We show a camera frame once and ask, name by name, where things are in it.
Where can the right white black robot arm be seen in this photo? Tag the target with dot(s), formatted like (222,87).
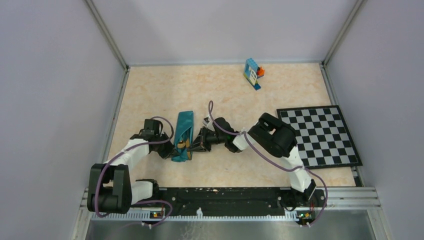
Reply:
(275,136)

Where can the gold spoon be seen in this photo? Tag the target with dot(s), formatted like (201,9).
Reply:
(181,145)

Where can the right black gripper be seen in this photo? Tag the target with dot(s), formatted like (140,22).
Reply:
(200,144)

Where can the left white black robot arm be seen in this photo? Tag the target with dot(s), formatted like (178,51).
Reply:
(110,189)

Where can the teal cloth napkin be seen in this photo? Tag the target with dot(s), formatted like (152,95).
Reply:
(184,130)

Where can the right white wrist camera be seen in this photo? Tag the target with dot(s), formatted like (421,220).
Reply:
(208,123)

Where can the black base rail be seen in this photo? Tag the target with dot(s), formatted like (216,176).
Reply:
(233,204)

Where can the colourful toy block house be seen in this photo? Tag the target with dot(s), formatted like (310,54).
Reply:
(252,72)

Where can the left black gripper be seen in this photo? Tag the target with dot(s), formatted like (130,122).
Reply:
(168,152)

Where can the black white checkerboard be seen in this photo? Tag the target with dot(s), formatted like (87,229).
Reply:
(323,138)

